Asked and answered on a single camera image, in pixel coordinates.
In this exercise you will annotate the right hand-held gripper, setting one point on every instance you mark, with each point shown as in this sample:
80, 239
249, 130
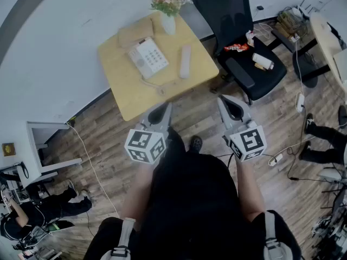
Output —
248, 141

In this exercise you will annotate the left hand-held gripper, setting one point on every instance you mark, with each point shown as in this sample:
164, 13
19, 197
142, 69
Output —
146, 145

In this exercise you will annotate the person's left forearm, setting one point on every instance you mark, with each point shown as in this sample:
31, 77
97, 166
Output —
138, 191

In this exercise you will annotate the person's right forearm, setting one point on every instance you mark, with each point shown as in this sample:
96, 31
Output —
249, 191

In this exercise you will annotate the white desk telephone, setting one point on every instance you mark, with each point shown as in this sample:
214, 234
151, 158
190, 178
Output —
151, 61

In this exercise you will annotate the light wooden table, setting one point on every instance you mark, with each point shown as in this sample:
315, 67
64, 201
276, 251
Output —
130, 96

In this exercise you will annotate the person's black shoe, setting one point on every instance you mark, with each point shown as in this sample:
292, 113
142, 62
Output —
195, 143

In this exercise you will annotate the white bottle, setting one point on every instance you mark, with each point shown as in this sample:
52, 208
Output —
261, 59

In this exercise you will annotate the white power strip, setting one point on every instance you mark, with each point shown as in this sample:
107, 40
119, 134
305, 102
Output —
275, 159
300, 101

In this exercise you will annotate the red snack packet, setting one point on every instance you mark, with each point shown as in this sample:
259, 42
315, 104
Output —
237, 47

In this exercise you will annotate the person's black clothing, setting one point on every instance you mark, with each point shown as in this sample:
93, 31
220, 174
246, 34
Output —
189, 199

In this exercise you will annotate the brown paper envelope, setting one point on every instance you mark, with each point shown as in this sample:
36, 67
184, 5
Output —
132, 32

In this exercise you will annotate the white ribbed vase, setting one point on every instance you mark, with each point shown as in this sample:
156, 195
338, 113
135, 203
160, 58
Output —
168, 24

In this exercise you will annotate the black mesh office chair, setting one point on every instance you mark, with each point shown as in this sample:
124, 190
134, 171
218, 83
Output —
230, 9

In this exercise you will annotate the brown cardboard box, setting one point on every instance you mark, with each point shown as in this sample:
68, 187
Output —
287, 22

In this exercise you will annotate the pink flower bouquet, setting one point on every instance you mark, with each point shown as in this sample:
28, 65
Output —
165, 4

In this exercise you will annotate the round white table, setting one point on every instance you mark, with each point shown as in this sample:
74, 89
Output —
322, 39

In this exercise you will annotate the white router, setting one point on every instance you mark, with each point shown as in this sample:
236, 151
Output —
298, 11

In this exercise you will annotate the white desk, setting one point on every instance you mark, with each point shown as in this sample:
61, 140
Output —
33, 145

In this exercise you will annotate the black wall plug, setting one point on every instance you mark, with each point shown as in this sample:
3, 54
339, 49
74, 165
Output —
260, 7

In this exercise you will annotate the brown picture frame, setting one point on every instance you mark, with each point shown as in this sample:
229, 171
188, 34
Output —
8, 149

